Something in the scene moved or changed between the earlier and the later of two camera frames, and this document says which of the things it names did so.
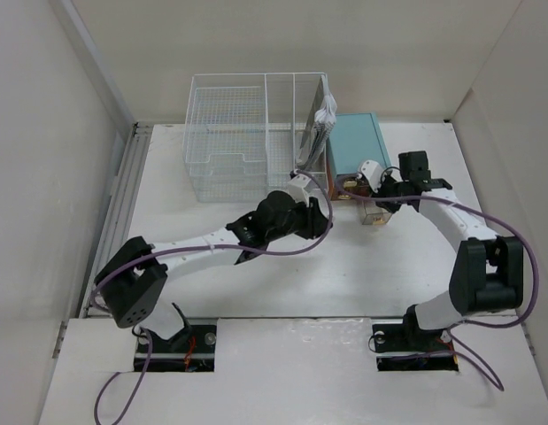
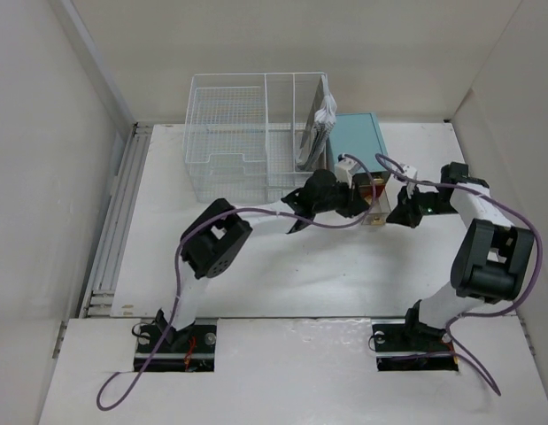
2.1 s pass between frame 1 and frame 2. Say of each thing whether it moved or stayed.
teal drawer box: stayed
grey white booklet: stayed
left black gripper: moved
